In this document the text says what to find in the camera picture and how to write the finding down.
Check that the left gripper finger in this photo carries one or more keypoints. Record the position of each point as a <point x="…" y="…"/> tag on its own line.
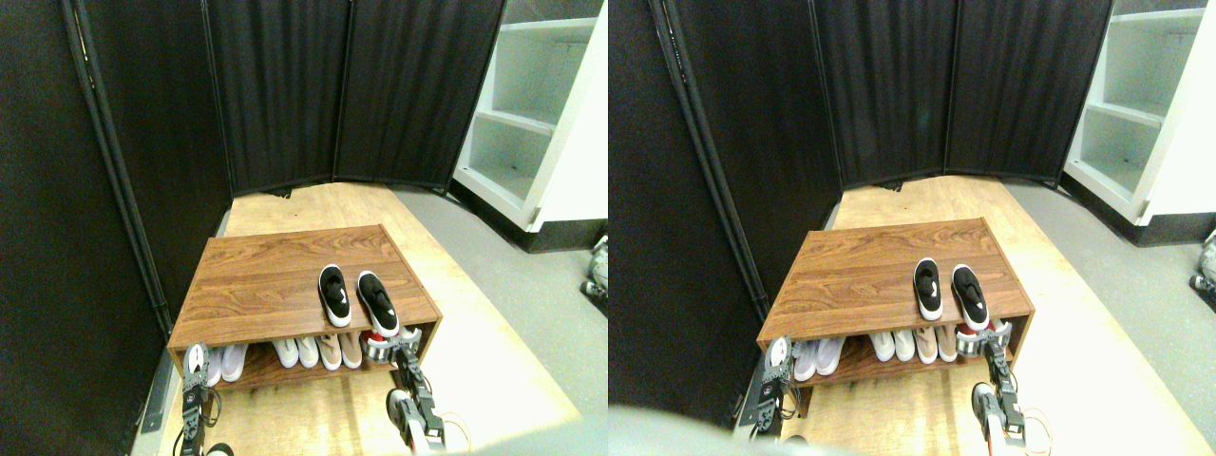
<point x="197" y="359"/>
<point x="780" y="352"/>

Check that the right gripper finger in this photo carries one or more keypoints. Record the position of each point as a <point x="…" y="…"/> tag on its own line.
<point x="413" y="340"/>
<point x="971" y="348"/>
<point x="379" y="354"/>
<point x="1002" y="333"/>

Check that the black shoe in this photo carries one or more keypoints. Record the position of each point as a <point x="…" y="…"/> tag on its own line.
<point x="971" y="297"/>
<point x="334" y="295"/>
<point x="378" y="304"/>
<point x="928" y="289"/>

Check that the red shoe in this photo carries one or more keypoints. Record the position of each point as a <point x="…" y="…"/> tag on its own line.
<point x="372" y="336"/>
<point x="967" y="330"/>

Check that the beige shoe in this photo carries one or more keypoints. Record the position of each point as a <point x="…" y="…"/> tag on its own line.
<point x="925" y="345"/>
<point x="351" y="351"/>
<point x="330" y="353"/>
<point x="947" y="343"/>

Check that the brown shoe rack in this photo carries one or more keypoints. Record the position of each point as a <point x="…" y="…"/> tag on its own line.
<point x="855" y="275"/>
<point x="266" y="275"/>

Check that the grey machine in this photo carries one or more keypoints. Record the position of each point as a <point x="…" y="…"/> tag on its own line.
<point x="598" y="275"/>
<point x="1206" y="271"/>

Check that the black curtain stand pole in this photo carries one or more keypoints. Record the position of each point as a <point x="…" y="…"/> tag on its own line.
<point x="705" y="142"/>
<point x="110" y="142"/>

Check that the white shelf unit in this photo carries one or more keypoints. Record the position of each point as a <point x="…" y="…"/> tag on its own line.
<point x="1140" y="85"/>
<point x="532" y="95"/>

